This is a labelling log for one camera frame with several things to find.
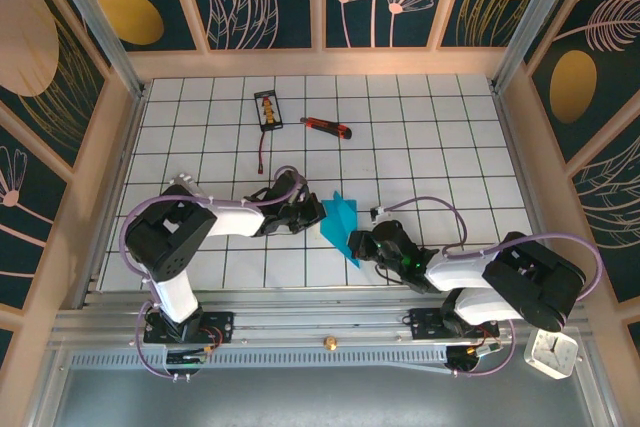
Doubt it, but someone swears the blue paper sheet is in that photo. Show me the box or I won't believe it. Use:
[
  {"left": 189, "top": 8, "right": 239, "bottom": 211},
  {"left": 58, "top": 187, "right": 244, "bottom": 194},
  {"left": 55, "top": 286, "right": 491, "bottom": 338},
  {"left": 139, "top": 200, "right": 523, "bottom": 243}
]
[{"left": 318, "top": 190, "right": 362, "bottom": 269}]

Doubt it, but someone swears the white square clock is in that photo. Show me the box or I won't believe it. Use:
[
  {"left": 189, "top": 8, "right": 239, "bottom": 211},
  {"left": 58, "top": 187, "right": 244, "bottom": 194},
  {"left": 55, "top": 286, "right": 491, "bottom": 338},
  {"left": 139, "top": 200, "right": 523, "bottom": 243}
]
[{"left": 522, "top": 326, "right": 580, "bottom": 381}]

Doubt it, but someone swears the red black utility knife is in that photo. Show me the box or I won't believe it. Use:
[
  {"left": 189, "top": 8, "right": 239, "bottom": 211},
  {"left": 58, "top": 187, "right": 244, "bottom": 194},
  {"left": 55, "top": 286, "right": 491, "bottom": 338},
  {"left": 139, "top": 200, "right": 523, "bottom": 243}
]
[{"left": 299, "top": 116, "right": 354, "bottom": 142}]

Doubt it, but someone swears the black battery with red lead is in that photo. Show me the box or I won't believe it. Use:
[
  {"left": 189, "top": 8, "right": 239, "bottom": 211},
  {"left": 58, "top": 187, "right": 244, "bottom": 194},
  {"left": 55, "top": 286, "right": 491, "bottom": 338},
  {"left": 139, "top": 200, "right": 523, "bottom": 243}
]
[{"left": 252, "top": 90, "right": 285, "bottom": 176}]

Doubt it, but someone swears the small black controller board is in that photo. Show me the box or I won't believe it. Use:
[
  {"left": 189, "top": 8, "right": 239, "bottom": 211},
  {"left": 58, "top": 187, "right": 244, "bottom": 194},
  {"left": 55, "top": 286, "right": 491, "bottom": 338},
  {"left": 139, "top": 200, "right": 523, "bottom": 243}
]
[
  {"left": 446, "top": 341, "right": 503, "bottom": 368},
  {"left": 164, "top": 346, "right": 214, "bottom": 367}
]

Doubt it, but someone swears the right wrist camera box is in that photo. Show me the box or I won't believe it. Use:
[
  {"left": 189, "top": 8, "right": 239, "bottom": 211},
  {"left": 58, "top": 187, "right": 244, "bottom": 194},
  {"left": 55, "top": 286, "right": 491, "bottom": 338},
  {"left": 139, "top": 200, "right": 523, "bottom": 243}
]
[{"left": 372, "top": 219, "right": 407, "bottom": 249}]

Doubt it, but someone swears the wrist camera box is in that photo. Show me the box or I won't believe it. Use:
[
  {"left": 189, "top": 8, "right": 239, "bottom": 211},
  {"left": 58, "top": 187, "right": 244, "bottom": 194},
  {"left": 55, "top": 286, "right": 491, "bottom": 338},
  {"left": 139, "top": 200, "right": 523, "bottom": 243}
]
[
  {"left": 372, "top": 219, "right": 407, "bottom": 249},
  {"left": 272, "top": 166, "right": 308, "bottom": 202}
]

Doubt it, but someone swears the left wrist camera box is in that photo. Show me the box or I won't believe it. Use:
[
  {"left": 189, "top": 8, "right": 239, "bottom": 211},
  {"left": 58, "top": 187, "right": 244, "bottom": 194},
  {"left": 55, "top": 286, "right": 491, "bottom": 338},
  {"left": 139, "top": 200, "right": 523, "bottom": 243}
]
[{"left": 272, "top": 166, "right": 308, "bottom": 202}]

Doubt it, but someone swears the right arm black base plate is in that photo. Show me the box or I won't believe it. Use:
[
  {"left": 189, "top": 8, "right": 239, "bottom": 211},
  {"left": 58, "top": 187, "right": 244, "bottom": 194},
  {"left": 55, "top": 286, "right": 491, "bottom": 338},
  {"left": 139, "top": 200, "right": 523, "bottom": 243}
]
[{"left": 409, "top": 307, "right": 501, "bottom": 341}]

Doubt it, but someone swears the purple robot arm cable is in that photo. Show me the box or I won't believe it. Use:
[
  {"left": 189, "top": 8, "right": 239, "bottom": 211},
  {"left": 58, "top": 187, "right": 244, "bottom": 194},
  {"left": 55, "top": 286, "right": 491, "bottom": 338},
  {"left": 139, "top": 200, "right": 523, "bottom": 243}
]
[
  {"left": 369, "top": 195, "right": 606, "bottom": 379},
  {"left": 122, "top": 164, "right": 307, "bottom": 381}
]

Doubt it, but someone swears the aluminium front rail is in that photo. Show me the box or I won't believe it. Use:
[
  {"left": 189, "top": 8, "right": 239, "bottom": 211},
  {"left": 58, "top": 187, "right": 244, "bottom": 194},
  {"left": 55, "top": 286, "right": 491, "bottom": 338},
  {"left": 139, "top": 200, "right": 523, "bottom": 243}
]
[{"left": 47, "top": 286, "right": 596, "bottom": 353}]

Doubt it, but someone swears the grey slotted cable duct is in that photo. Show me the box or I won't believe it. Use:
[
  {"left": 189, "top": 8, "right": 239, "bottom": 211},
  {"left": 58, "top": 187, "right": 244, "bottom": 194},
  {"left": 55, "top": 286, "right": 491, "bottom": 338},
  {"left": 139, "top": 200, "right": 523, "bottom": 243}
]
[{"left": 69, "top": 346, "right": 451, "bottom": 374}]

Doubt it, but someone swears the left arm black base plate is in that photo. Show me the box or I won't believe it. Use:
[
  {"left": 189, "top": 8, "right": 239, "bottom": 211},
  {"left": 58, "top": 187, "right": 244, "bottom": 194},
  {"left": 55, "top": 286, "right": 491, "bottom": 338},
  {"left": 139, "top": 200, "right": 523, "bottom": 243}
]
[{"left": 143, "top": 310, "right": 236, "bottom": 346}]

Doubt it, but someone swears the aluminium frame post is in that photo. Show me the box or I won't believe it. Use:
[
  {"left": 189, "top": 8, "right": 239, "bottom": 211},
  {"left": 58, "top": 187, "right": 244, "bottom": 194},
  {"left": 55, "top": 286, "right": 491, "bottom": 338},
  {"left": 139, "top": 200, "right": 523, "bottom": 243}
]
[
  {"left": 42, "top": 0, "right": 149, "bottom": 98},
  {"left": 489, "top": 0, "right": 586, "bottom": 93}
]

